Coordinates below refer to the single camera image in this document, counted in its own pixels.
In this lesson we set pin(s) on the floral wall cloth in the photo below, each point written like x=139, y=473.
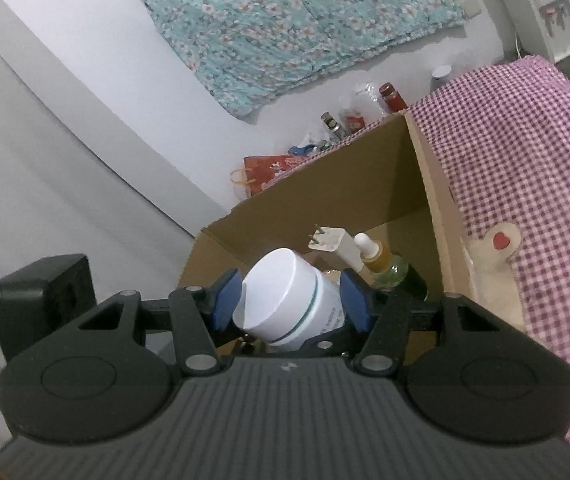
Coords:
x=290, y=20

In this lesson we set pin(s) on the purple checked tablecloth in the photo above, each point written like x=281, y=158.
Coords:
x=540, y=160

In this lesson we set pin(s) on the clear plastic bottle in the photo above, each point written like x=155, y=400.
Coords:
x=367, y=100

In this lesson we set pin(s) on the white water dispenser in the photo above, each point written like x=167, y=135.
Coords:
x=540, y=15

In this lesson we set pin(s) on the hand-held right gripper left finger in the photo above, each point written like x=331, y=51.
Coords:
x=227, y=300

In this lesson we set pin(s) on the green dropper bottle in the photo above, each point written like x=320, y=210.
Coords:
x=390, y=267

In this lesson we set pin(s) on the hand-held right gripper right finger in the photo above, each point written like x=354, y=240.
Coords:
x=352, y=305

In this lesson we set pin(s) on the brown cardboard box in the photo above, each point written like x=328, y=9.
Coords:
x=365, y=180

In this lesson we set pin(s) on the tall red bottle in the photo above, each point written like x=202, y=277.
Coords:
x=392, y=97

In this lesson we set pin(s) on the white plug charger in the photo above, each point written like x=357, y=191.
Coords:
x=340, y=245

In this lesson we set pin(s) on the white wall socket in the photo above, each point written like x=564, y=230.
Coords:
x=472, y=8

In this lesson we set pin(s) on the white pill bottle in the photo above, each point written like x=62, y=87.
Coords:
x=280, y=290

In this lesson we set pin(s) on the blue plastic object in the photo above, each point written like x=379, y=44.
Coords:
x=300, y=150

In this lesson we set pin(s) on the red gift bag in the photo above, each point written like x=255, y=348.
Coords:
x=265, y=170

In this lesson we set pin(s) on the dark glass bottle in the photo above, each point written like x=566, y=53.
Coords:
x=334, y=127

